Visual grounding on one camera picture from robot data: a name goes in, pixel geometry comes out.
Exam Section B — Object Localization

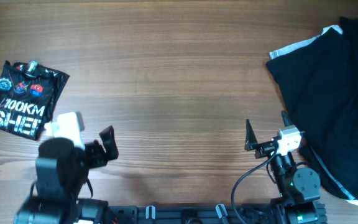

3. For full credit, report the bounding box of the black shirt with orange lines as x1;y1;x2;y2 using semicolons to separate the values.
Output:
0;60;70;141

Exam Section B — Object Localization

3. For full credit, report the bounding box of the black garment with white trim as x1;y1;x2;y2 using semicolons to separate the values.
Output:
266;17;358;205

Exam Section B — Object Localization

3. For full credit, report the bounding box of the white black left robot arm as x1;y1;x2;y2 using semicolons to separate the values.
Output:
14;126;119;224

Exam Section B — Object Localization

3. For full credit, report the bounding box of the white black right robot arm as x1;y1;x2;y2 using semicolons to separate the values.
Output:
239;111;328;224

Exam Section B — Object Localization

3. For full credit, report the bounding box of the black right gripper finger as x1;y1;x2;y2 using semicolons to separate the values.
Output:
244;119;258;151
281;110;293;127

